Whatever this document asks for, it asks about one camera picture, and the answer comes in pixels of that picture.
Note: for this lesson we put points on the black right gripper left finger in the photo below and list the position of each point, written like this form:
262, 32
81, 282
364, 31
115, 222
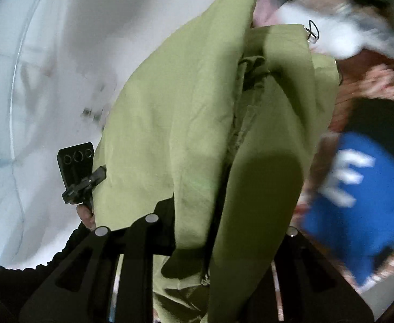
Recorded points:
109, 276

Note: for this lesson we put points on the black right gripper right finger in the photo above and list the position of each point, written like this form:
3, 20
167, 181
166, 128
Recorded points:
310, 289

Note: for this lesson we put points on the person's left hand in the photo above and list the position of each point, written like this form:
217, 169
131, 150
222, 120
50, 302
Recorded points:
86, 216

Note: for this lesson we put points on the blue garment with white letters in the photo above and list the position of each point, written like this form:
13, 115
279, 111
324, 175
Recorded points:
352, 214

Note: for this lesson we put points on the olive green garment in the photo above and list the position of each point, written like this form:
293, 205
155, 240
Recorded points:
225, 119

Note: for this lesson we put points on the brown floral fleece blanket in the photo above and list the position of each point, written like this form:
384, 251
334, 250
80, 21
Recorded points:
365, 105

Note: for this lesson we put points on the white cloth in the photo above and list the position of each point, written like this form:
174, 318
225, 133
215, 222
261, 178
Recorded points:
331, 34

